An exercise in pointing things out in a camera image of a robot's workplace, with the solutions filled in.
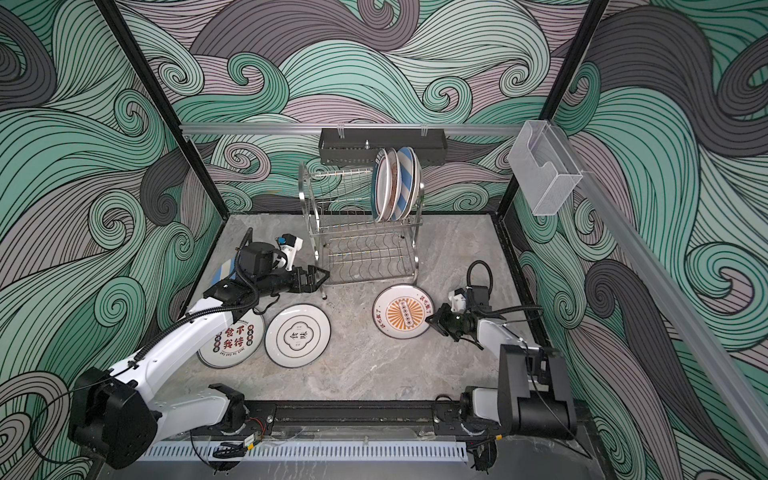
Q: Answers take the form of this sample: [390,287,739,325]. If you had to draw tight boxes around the white plate green clover outline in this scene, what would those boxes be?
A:
[264,304,332,369]

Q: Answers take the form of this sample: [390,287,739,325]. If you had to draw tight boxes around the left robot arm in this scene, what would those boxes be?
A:
[67,239,330,469]

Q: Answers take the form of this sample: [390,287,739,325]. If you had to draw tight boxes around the steel two-tier dish rack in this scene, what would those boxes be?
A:
[298,163,424,287]

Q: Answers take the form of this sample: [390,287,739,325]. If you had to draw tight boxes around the white slotted cable duct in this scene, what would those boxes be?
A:
[140,440,469,463]

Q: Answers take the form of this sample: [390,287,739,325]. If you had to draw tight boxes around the blue striped plate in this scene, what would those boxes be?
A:
[204,258,236,301]
[396,147,416,220]

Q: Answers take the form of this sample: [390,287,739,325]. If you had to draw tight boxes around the clear mesh wall bin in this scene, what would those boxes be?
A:
[507,120,583,217]

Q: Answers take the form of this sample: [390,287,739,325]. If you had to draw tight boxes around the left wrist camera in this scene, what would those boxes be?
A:
[277,234,303,271]

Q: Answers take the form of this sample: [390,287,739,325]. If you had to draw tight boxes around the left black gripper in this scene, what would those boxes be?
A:
[257,265,329,300]

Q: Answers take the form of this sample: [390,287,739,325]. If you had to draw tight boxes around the black wall shelf basket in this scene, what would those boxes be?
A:
[318,127,448,167]

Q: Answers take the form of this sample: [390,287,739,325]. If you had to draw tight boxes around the white plate red characters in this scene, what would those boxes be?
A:
[197,311,266,369]

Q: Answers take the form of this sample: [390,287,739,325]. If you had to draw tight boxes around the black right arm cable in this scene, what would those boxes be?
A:
[466,260,545,319]

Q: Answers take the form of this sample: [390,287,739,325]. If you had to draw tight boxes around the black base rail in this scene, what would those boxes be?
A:
[239,398,595,439]

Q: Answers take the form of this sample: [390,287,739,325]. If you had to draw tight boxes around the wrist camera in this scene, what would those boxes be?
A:
[277,234,303,271]
[448,288,467,314]

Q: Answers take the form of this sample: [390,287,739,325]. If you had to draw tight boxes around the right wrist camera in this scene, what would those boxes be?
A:
[448,288,467,314]

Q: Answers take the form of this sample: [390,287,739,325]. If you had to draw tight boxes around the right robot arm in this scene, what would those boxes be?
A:
[426,286,577,440]

